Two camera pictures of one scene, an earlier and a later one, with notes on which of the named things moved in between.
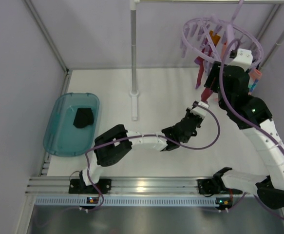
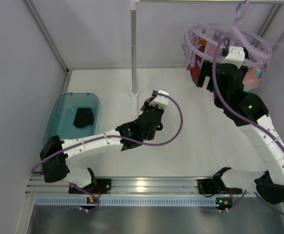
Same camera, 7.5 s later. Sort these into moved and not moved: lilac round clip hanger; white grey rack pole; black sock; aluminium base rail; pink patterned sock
Moved: lilac round clip hanger
Not moved: black sock; white grey rack pole; aluminium base rail; pink patterned sock
